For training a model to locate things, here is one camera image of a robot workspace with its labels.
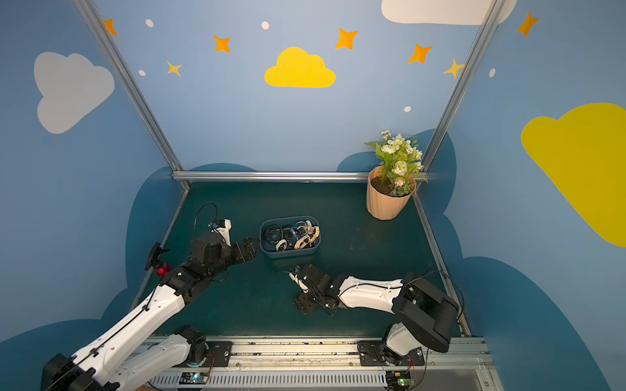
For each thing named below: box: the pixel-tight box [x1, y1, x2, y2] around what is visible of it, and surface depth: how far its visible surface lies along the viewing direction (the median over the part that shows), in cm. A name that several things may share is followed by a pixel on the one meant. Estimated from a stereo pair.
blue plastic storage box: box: [259, 215, 322, 259], surface depth 98 cm
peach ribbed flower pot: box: [365, 165, 418, 221], surface depth 103 cm
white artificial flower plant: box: [363, 129, 429, 198], surface depth 95 cm
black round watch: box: [264, 224, 284, 244], surface depth 101 cm
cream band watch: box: [294, 226, 321, 250], surface depth 98 cm
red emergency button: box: [144, 241, 172, 277], surface depth 81 cm
